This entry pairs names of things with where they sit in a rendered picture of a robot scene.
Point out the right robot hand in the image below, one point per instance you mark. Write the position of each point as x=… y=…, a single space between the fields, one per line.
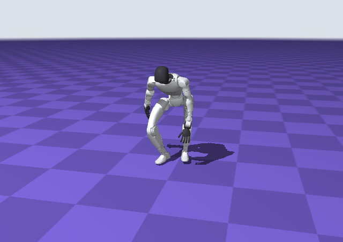
x=147 y=111

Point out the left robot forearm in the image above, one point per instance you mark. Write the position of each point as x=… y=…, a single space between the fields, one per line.
x=188 y=113

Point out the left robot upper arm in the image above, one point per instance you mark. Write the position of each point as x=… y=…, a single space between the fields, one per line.
x=184 y=84

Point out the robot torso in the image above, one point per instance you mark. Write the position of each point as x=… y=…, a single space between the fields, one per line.
x=173 y=90

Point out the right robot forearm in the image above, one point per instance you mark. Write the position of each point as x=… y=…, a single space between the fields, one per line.
x=147 y=100

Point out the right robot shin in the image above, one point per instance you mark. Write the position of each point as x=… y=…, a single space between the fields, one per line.
x=158 y=143

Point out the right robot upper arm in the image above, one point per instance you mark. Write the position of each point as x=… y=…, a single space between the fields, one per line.
x=150 y=86

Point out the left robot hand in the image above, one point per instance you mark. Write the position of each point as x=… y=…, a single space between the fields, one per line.
x=185 y=133

